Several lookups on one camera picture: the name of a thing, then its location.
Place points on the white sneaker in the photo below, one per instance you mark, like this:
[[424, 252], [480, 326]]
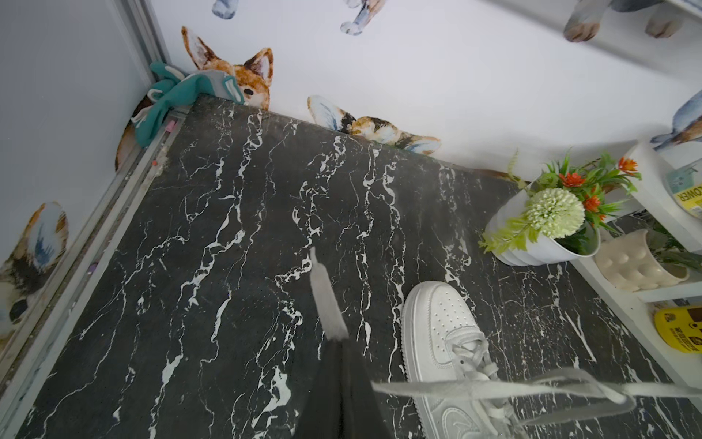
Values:
[[441, 342]]

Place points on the white stepped shelf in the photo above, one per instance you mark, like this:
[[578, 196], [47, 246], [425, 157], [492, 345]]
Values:
[[636, 309]]

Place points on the cream bumpy pot plant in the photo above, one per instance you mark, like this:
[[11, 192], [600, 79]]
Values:
[[646, 260]]

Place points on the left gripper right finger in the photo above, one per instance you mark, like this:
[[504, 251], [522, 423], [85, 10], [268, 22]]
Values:
[[360, 414]]

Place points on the white pot orange flowers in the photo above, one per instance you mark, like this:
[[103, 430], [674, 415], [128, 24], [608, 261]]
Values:
[[558, 216]]

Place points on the clear jar yellow label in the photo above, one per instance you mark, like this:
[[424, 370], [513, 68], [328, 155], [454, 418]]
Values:
[[684, 186]]

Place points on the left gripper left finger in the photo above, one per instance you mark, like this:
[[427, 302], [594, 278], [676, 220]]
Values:
[[322, 415]]

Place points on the yellow round container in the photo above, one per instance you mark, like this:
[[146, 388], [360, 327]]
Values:
[[680, 328]]

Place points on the teal cloth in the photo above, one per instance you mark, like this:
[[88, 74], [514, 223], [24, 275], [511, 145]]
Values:
[[176, 89]]

